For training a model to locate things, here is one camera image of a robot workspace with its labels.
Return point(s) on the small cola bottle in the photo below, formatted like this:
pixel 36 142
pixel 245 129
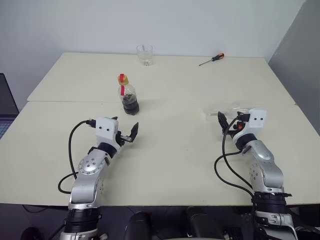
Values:
pixel 130 105

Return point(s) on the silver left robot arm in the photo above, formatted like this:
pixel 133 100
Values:
pixel 86 172

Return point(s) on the dark rounded shape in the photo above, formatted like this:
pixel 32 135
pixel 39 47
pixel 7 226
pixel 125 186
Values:
pixel 138 225

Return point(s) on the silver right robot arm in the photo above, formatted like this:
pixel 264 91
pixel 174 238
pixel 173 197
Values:
pixel 265 167

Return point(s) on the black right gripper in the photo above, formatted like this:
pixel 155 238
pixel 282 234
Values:
pixel 239 125

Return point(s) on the dark laptop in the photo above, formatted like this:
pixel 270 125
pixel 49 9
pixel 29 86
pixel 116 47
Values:
pixel 6 100

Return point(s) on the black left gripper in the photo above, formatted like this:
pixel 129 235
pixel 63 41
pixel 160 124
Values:
pixel 118 140

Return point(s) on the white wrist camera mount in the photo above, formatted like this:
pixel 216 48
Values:
pixel 257 121
pixel 106 130

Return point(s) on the clear plastic scoop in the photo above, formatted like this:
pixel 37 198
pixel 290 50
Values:
pixel 233 108

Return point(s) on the grey partition panel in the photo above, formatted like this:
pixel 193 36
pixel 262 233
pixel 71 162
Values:
pixel 297 50

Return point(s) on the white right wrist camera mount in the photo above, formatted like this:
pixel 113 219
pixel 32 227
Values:
pixel 257 121

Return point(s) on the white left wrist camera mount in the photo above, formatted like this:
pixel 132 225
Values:
pixel 106 130

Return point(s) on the clear glass tumbler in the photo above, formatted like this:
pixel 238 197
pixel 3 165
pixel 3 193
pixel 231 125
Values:
pixel 145 55

